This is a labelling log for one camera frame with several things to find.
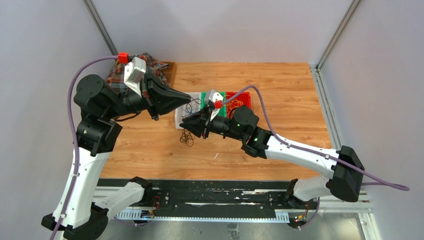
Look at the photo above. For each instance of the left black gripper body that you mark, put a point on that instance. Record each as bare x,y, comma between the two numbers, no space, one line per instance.
148,77

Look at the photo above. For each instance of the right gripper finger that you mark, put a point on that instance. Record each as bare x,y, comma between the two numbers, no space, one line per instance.
198,128
197,115

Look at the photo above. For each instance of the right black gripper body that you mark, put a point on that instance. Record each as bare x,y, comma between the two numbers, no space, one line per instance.
219,125

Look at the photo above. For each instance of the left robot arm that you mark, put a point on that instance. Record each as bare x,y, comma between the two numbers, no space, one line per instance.
78,216

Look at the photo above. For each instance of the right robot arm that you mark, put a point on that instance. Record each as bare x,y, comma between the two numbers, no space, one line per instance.
340,171

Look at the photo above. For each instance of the white plastic bin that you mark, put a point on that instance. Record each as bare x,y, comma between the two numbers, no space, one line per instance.
187,109

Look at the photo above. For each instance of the wooden tray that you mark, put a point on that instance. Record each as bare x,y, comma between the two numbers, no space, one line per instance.
171,71

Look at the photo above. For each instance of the green plastic bin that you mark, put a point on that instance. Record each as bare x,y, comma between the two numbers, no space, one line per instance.
222,111

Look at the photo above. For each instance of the red plastic bin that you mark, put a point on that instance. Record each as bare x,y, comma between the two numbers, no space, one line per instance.
244,99

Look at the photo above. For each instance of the plaid cloth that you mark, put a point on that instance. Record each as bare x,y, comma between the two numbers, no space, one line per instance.
116,79

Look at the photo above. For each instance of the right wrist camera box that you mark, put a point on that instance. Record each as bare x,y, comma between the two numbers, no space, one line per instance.
214,101

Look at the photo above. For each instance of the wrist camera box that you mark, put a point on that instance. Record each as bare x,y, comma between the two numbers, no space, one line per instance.
214,101
134,73

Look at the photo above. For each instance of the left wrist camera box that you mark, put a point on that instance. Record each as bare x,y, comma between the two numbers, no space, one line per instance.
134,73

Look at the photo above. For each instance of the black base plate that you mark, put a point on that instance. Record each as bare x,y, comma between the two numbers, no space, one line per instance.
225,199

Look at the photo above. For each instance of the aluminium rail frame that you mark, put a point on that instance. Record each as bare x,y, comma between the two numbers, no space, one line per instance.
332,219

